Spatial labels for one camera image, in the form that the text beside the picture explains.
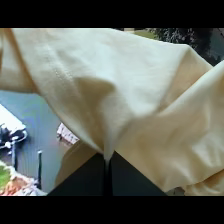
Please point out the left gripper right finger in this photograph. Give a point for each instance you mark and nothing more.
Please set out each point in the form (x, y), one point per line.
(133, 180)

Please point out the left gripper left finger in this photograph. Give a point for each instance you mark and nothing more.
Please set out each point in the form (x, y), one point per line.
(83, 178)

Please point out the cream T-shirt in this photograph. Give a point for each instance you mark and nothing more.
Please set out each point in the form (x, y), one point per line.
(110, 83)

